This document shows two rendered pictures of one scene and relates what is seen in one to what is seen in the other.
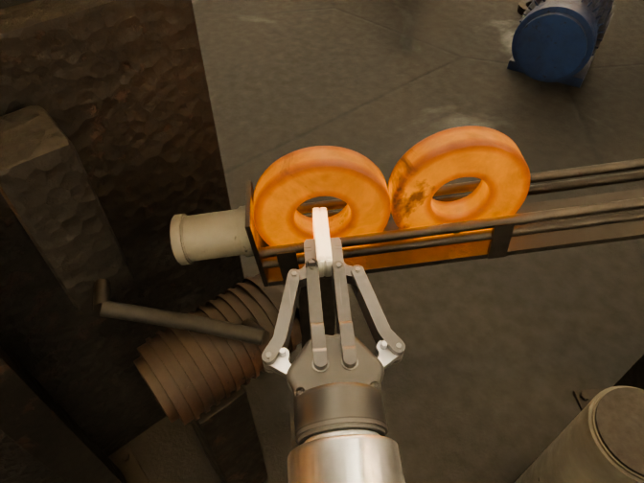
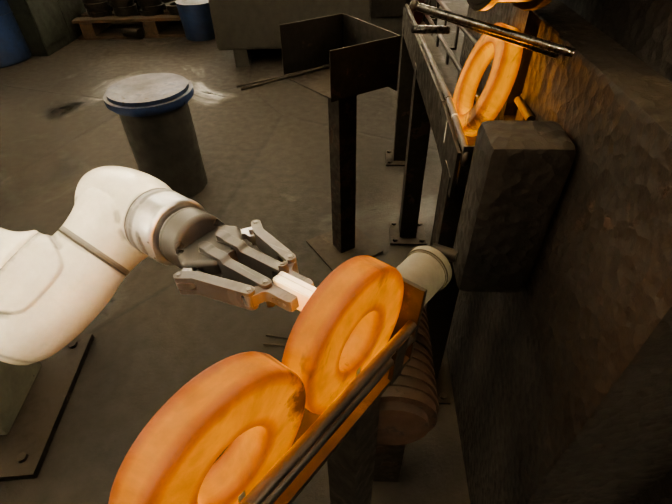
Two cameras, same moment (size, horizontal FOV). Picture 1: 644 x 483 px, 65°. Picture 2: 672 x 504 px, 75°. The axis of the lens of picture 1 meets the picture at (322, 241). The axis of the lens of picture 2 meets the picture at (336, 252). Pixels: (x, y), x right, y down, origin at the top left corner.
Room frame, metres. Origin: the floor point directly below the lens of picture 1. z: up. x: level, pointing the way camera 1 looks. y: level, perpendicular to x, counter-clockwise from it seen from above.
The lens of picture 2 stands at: (0.58, -0.19, 1.04)
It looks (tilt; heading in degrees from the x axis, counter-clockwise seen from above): 42 degrees down; 134
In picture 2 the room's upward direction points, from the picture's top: 2 degrees counter-clockwise
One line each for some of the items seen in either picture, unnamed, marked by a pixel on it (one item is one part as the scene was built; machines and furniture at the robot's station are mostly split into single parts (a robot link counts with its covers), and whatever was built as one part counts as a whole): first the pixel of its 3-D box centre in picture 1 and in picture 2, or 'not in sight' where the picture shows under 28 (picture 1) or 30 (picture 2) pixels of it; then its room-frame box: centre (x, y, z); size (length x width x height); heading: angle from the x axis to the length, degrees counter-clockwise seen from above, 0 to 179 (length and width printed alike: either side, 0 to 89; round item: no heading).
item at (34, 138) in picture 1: (60, 215); (506, 213); (0.42, 0.31, 0.68); 0.11 x 0.08 x 0.24; 40
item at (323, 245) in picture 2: not in sight; (339, 155); (-0.25, 0.69, 0.36); 0.26 x 0.20 x 0.72; 165
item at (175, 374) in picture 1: (240, 404); (382, 423); (0.37, 0.14, 0.27); 0.22 x 0.13 x 0.53; 130
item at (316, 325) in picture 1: (315, 318); (253, 260); (0.26, 0.01, 0.71); 0.11 x 0.01 x 0.04; 6
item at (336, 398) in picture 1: (336, 387); (206, 246); (0.19, -0.01, 0.70); 0.09 x 0.08 x 0.07; 5
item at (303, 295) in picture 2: (325, 241); (301, 299); (0.35, 0.00, 0.71); 0.07 x 0.01 x 0.03; 5
